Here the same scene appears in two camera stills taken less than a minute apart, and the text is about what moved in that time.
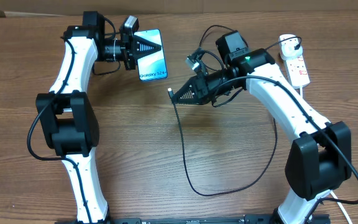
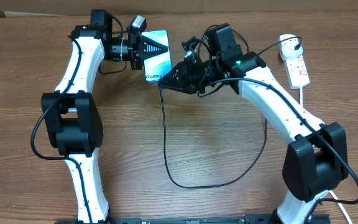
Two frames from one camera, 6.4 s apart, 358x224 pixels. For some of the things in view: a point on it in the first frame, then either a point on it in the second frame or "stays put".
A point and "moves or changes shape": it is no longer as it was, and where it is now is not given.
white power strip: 297,72 stays put
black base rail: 249,219 stays put
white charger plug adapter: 286,48 stays put
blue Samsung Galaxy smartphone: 152,66 moves or changes shape
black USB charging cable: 252,180 → 298,47
